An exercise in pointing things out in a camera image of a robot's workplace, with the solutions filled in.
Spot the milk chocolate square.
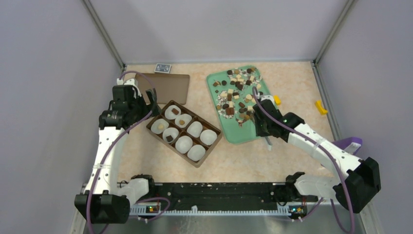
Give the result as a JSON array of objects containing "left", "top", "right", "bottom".
[{"left": 171, "top": 108, "right": 180, "bottom": 115}]

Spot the dark chocolate square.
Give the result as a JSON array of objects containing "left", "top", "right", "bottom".
[{"left": 165, "top": 135, "right": 174, "bottom": 143}]

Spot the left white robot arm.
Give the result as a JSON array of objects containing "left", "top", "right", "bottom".
[{"left": 74, "top": 85, "right": 160, "bottom": 224}]

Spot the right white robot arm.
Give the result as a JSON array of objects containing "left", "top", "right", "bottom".
[{"left": 253, "top": 99, "right": 381, "bottom": 214}]

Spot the brown chocolate box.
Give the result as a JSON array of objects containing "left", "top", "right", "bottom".
[{"left": 146, "top": 100, "right": 223, "bottom": 168}]

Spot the yellow foam block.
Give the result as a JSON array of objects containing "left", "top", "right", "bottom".
[{"left": 273, "top": 95, "right": 282, "bottom": 106}]

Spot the white paper cup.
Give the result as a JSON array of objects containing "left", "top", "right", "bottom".
[
  {"left": 150, "top": 118, "right": 169, "bottom": 135},
  {"left": 162, "top": 127, "right": 179, "bottom": 143},
  {"left": 164, "top": 105, "right": 182, "bottom": 120},
  {"left": 175, "top": 114, "right": 192, "bottom": 128},
  {"left": 187, "top": 145, "right": 206, "bottom": 162},
  {"left": 200, "top": 129, "right": 218, "bottom": 146},
  {"left": 187, "top": 121, "right": 203, "bottom": 138},
  {"left": 175, "top": 136, "right": 193, "bottom": 154}
]

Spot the brown box lid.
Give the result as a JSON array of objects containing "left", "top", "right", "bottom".
[{"left": 144, "top": 73, "right": 190, "bottom": 105}]

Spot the green floral tray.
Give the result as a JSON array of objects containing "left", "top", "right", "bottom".
[{"left": 206, "top": 65, "right": 271, "bottom": 144}]

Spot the blue card deck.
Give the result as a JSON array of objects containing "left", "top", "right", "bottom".
[{"left": 154, "top": 63, "right": 172, "bottom": 74}]

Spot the yellow plastic clip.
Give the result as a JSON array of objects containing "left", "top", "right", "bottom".
[{"left": 315, "top": 100, "right": 328, "bottom": 116}]

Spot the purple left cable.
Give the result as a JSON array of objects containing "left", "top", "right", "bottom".
[{"left": 85, "top": 71, "right": 170, "bottom": 234}]

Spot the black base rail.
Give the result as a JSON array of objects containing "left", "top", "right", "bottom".
[{"left": 130, "top": 182, "right": 319, "bottom": 219}]

